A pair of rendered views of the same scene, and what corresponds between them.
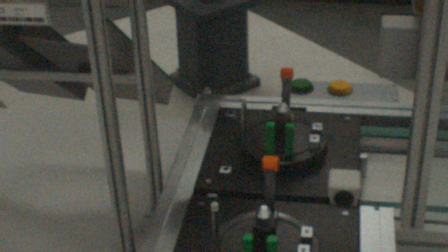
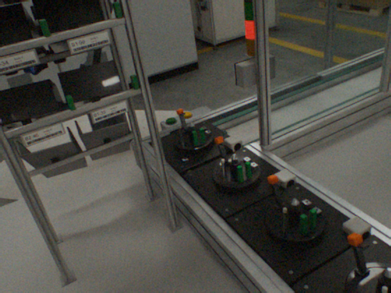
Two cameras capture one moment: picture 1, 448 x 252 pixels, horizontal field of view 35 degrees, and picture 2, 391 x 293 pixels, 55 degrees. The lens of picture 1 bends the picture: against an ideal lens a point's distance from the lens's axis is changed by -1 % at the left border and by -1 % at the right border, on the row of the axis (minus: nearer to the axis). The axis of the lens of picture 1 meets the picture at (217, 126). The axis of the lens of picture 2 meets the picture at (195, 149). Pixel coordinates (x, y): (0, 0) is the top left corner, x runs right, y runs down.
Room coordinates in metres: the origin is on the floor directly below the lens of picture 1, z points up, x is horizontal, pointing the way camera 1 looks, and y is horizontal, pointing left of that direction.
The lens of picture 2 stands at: (0.05, 0.54, 1.63)
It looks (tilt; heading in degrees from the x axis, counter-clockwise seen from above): 32 degrees down; 325
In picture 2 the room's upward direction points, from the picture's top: 9 degrees counter-clockwise
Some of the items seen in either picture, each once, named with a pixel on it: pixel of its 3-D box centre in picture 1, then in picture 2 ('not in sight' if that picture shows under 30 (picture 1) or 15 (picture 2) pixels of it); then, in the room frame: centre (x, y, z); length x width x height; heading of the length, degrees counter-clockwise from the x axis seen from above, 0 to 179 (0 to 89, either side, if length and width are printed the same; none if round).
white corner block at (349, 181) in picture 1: (344, 189); (233, 144); (0.83, -0.18, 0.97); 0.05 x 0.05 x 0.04; 79
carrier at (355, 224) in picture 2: not in sight; (294, 212); (0.46, -0.01, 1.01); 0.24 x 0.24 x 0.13; 79
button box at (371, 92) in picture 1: (339, 104); (188, 122); (1.14, -0.22, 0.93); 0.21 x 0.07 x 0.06; 79
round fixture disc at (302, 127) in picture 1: (282, 142); (193, 140); (0.95, -0.10, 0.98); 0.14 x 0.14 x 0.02
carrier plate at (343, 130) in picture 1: (282, 153); (194, 145); (0.95, -0.10, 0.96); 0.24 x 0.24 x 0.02; 79
